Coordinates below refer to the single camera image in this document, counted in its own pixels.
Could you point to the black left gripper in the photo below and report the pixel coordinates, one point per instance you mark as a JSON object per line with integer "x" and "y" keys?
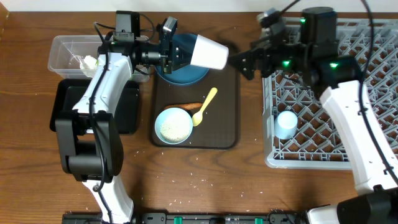
{"x": 166, "y": 52}

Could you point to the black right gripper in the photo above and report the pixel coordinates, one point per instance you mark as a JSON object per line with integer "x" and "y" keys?
{"x": 250, "y": 56}

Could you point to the pink plastic cup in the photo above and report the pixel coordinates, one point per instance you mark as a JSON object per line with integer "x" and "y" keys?
{"x": 209, "y": 54}

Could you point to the light blue plastic cup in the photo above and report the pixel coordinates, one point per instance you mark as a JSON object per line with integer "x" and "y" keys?
{"x": 286, "y": 125}

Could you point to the white paper napkin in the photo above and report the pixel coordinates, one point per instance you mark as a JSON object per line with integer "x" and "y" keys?
{"x": 88, "y": 65}

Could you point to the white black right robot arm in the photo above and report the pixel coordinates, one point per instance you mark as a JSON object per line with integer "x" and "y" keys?
{"x": 338, "y": 83}

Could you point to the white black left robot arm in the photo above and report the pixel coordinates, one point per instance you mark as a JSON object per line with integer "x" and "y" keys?
{"x": 88, "y": 137}

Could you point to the grey plastic dishwasher rack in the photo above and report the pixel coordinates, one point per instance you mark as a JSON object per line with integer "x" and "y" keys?
{"x": 316, "y": 144}

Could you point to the clear plastic waste bin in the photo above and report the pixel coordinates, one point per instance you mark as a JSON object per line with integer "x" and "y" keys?
{"x": 66, "y": 51}

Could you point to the dark blue plate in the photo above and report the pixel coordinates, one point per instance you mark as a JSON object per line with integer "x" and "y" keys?
{"x": 188, "y": 74}

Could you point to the orange brown food piece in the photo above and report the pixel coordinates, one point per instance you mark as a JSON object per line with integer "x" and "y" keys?
{"x": 185, "y": 106}

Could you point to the dark brown serving tray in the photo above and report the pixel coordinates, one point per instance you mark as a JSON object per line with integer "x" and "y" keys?
{"x": 221, "y": 119}

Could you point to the yellow plastic spoon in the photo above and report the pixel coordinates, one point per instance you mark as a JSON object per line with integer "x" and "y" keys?
{"x": 197, "y": 118}

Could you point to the light blue bowl with rice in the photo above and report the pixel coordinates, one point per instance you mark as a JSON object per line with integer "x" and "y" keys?
{"x": 173, "y": 126}

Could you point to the black rectangular tray bin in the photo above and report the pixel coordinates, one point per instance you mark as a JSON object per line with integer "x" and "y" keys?
{"x": 70, "y": 91}

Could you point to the black rail at table edge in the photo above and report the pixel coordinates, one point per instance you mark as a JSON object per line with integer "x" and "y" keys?
{"x": 273, "y": 217}

